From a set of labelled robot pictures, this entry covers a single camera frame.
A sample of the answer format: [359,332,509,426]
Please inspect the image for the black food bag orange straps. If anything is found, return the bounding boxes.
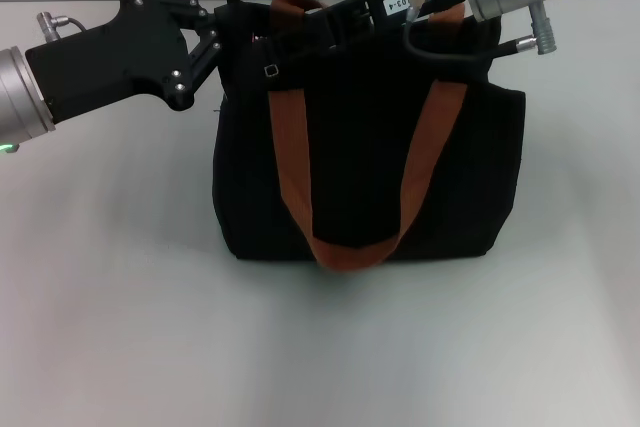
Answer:
[212,0,527,276]

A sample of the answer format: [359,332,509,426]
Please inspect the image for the left gripper connector cable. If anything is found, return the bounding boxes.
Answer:
[37,10,94,41]

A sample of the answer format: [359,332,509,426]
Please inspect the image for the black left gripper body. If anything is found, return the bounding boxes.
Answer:
[24,0,196,124]

